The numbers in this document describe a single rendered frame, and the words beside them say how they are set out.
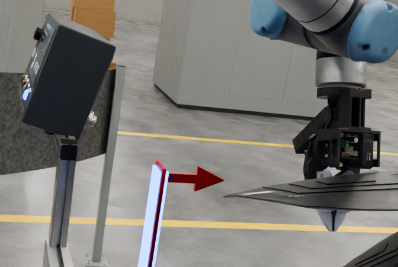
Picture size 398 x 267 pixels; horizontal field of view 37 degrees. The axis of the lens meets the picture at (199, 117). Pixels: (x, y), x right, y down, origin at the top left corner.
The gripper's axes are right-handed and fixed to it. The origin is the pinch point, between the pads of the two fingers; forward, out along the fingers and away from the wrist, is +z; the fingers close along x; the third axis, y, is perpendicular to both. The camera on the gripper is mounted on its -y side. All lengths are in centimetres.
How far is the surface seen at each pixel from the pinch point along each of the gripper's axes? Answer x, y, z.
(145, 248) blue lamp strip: -35.2, 25.0, -0.4
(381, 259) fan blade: 1.8, 10.1, 3.8
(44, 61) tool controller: -41, -28, -25
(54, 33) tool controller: -39, -27, -30
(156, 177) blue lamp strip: -35.2, 27.3, -6.9
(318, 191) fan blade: -19.0, 27.7, -6.1
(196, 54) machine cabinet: 168, -550, -127
